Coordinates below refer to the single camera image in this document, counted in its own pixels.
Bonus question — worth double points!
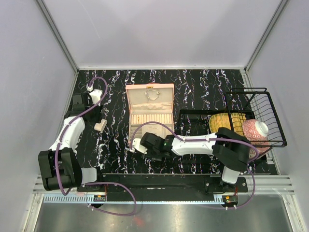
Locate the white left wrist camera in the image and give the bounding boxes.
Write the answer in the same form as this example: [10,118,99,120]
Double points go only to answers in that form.
[89,89,103,105]

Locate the pink jewelry box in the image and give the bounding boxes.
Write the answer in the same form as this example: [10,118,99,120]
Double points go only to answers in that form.
[126,83,174,143]

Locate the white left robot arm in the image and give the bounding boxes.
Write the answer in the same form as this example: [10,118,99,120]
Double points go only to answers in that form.
[38,89,106,191]

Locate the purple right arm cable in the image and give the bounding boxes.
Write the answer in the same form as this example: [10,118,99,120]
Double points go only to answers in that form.
[129,121,260,210]

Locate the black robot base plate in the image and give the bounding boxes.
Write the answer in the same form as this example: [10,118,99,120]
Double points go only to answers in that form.
[77,174,248,193]

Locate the yellow bamboo woven tray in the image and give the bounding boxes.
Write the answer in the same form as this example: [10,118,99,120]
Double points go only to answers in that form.
[209,113,247,136]

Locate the silver rhinestone necklace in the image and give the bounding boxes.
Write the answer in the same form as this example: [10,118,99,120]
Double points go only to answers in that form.
[144,89,162,102]

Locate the black wire dish rack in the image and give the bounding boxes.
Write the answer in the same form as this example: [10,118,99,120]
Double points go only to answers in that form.
[177,87,287,156]

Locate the cream ring box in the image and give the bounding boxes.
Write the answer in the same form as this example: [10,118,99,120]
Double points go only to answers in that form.
[94,119,107,132]

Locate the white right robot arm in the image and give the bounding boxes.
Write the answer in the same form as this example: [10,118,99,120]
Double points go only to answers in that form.
[133,128,251,192]

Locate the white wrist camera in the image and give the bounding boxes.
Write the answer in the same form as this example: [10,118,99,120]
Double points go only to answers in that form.
[89,89,103,105]
[130,138,147,154]

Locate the pink floral patterned plate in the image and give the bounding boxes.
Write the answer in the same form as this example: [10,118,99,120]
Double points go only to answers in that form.
[242,119,270,158]

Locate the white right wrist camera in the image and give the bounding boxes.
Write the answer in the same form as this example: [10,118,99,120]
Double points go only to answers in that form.
[130,138,147,154]

